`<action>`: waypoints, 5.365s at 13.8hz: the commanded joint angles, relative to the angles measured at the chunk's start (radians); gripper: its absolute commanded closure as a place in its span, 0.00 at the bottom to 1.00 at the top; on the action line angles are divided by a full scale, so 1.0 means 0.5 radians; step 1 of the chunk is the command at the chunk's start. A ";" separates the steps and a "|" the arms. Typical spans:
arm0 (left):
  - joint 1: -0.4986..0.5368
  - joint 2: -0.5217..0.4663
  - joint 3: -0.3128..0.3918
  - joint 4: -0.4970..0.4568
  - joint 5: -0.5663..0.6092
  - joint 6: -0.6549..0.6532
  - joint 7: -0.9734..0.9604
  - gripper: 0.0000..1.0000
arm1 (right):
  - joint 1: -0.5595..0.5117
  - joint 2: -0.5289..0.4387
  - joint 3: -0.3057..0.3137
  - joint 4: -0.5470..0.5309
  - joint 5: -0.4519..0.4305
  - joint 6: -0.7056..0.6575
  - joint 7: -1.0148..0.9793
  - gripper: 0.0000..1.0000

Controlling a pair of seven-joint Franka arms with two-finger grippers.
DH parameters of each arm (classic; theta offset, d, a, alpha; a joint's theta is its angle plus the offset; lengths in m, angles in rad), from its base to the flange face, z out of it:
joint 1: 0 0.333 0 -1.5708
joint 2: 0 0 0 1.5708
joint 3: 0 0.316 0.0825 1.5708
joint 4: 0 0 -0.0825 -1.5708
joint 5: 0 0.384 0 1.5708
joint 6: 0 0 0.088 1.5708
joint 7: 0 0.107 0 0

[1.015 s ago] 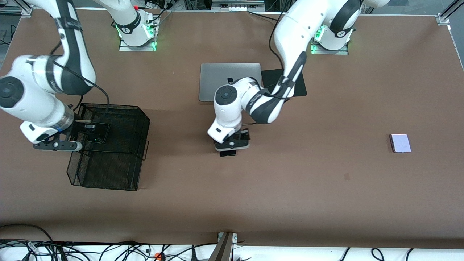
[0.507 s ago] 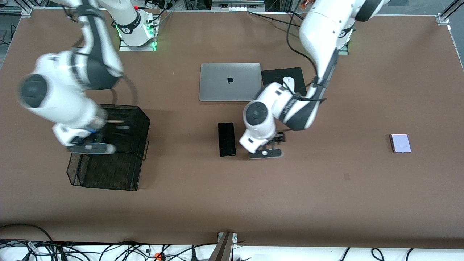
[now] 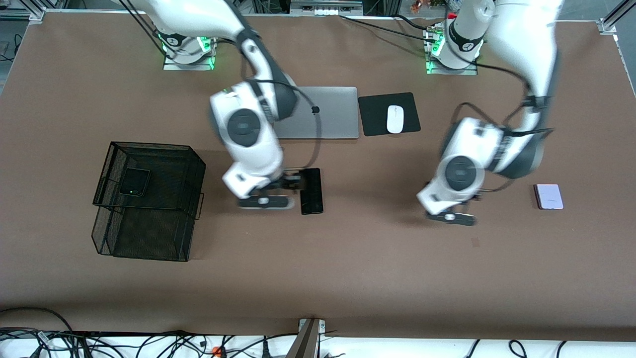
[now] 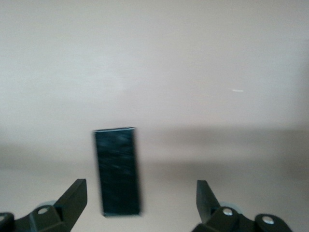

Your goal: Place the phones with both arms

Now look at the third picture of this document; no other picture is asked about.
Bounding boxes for black mesh two-tier organizer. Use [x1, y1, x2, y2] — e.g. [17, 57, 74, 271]
[91, 141, 207, 263]

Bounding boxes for black looped cable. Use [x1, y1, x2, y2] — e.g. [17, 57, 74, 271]
[0, 307, 75, 349]

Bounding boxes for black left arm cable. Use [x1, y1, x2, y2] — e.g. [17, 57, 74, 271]
[455, 55, 555, 192]

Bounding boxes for black table cable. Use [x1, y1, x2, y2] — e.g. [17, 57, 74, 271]
[339, 14, 438, 43]

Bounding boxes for aluminium frame profile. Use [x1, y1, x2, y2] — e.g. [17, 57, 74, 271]
[598, 0, 636, 35]
[0, 7, 46, 21]

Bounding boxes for tall black smartphone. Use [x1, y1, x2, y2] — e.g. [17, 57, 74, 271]
[300, 168, 324, 215]

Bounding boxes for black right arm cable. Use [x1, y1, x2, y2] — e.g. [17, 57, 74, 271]
[117, 0, 322, 171]

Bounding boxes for lavender flip phone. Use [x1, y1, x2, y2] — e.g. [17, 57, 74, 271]
[534, 184, 564, 210]

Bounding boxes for white computer mouse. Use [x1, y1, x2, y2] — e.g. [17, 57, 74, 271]
[387, 105, 404, 134]

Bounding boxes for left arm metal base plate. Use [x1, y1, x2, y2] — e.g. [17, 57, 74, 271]
[425, 25, 478, 76]

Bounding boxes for white power strip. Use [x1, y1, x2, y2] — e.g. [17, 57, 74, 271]
[290, 0, 364, 16]

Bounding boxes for black mouse pad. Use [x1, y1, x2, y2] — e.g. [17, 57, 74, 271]
[358, 92, 421, 137]

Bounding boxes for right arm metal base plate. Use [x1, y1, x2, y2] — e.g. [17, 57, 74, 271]
[163, 47, 218, 71]

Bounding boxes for silver closed laptop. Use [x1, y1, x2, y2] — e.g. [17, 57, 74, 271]
[273, 87, 359, 140]

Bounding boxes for small black flip phone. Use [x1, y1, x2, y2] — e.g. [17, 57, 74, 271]
[119, 168, 151, 197]

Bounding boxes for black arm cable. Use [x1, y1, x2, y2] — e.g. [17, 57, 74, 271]
[117, 0, 322, 171]
[455, 55, 555, 192]

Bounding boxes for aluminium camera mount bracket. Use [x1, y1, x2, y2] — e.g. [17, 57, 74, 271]
[286, 318, 326, 358]

